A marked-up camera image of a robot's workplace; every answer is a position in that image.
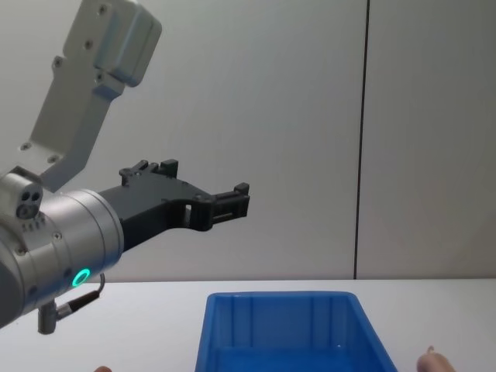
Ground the person's right hand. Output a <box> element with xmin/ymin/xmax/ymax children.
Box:
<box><xmin>416</xmin><ymin>345</ymin><xmax>459</xmax><ymax>372</ymax></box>

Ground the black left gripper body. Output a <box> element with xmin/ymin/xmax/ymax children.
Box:
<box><xmin>99</xmin><ymin>171</ymin><xmax>214</xmax><ymax>253</ymax></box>

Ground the blue plastic bin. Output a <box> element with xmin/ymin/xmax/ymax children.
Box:
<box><xmin>193</xmin><ymin>291</ymin><xmax>400</xmax><ymax>372</ymax></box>

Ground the thin dark cable silver plug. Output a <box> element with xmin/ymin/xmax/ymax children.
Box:
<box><xmin>37</xmin><ymin>273</ymin><xmax>108</xmax><ymax>335</ymax></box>

